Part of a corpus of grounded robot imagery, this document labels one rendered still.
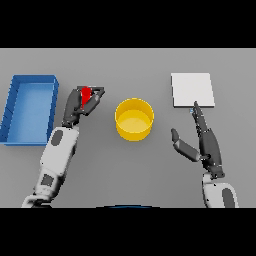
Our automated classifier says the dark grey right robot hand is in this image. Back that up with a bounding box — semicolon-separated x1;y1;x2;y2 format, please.
170;100;226;180

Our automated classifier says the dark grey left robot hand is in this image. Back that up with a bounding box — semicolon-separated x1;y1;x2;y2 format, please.
61;85;106;129

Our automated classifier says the red beaker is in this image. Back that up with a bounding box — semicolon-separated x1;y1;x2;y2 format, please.
81;86;92;110

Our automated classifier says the yellow bowl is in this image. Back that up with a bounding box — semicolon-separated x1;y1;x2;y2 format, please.
114;97;155;142

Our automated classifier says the pale square scale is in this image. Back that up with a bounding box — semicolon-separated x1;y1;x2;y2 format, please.
170;72;216;109

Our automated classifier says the blue tray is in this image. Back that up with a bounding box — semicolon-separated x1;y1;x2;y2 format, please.
0;74;60;147

